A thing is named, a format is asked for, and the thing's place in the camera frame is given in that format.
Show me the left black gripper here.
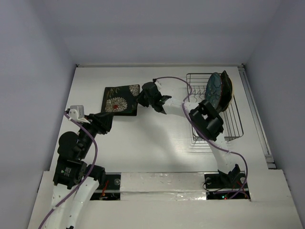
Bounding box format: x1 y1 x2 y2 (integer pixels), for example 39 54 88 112
79 110 114 157

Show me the teal square plate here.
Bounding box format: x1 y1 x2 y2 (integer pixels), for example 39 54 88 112
101 87 138 117

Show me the floral square plate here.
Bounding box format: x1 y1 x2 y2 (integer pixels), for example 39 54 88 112
101 83 141 113
217 71 234 113

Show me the blue round plate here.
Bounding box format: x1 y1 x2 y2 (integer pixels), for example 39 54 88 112
205 73 222 110

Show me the cream bird round plate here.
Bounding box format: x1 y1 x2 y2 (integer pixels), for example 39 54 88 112
229 82 234 104

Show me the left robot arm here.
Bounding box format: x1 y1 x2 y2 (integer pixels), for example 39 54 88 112
40 108 113 229

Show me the foil tape strip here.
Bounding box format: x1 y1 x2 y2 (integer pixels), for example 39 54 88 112
120 172 206 201

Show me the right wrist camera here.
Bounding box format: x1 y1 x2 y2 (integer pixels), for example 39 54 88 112
152 79 162 89

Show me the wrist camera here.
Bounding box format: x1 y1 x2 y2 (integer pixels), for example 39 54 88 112
152 79 162 89
67 105 85 122

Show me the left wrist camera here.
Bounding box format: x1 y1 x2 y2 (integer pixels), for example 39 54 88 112
67 105 85 122

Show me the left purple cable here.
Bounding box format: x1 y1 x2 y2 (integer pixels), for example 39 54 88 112
38 112 99 229

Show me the purple cable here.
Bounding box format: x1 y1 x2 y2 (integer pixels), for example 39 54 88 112
38 112 99 229
153 76 250 200

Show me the wire dish rack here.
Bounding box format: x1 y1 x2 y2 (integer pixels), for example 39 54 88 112
186 73 244 142

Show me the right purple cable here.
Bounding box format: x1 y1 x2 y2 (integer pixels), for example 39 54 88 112
153 76 250 200

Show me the right side rail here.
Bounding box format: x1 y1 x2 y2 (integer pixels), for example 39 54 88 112
238 66 277 169

